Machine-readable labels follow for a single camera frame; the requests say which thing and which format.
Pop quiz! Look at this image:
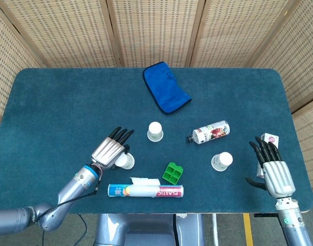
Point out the green plastic building block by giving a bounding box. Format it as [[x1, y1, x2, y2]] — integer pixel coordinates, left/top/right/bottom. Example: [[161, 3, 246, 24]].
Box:
[[162, 162, 184, 185]]

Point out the grey robot torso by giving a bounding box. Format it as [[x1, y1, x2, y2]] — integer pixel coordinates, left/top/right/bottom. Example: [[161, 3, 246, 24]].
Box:
[[94, 213, 205, 246]]

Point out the clear plastic bottle black cap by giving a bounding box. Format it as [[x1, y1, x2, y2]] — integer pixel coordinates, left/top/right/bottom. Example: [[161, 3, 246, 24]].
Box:
[[186, 120, 231, 146]]

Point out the plastic food wrap roll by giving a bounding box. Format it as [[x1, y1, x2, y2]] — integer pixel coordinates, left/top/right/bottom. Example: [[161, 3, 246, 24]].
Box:
[[107, 176, 184, 198]]

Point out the blue microfibre cloth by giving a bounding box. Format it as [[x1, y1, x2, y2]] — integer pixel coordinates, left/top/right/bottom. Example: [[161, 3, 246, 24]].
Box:
[[142, 61, 193, 115]]

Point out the wicker folding screen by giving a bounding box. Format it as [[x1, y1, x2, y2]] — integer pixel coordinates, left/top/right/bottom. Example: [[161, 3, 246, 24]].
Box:
[[0, 0, 313, 192]]

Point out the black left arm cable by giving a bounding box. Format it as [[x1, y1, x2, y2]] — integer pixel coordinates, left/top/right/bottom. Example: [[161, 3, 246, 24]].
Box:
[[35, 169, 103, 246]]

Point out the white floral paper cup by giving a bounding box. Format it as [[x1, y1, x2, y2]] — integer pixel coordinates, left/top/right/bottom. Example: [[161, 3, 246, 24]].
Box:
[[147, 121, 164, 142], [114, 153, 135, 170], [211, 152, 234, 172]]

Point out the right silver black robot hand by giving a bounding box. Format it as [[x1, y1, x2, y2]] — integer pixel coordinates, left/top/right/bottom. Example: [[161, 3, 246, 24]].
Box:
[[245, 136, 297, 198]]

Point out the small white carton box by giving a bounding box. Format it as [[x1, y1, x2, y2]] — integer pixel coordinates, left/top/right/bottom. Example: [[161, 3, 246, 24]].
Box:
[[257, 132, 280, 179]]

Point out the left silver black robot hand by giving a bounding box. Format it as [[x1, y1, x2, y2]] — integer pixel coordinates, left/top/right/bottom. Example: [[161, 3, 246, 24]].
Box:
[[91, 127, 135, 171]]

